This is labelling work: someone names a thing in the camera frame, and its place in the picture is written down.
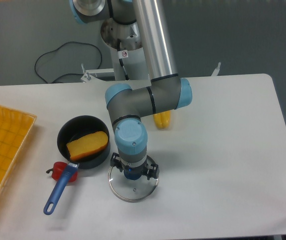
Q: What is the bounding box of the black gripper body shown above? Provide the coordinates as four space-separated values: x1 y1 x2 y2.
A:
120 159 147 175

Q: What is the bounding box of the yellow corn cob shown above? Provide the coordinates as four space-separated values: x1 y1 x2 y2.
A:
153 110 171 129

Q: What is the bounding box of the white table clamp bracket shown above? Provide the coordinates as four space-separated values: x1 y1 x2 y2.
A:
211 62 222 77

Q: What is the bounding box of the black pot blue handle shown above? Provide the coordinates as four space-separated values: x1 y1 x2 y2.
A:
43 115 111 215

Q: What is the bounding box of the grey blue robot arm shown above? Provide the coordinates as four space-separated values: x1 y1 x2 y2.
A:
69 0 193 180

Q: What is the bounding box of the black cable on floor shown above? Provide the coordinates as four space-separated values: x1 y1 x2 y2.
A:
34 41 103 84

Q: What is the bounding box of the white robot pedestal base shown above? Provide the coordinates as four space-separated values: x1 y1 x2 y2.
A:
80 18 149 83

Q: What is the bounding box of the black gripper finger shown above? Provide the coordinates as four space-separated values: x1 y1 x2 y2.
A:
110 152 123 172
142 163 159 180

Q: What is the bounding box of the glass pot lid blue knob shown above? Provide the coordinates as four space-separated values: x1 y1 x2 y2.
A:
108 155 159 203

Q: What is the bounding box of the red bell pepper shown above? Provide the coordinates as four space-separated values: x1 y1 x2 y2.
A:
46 161 78 183

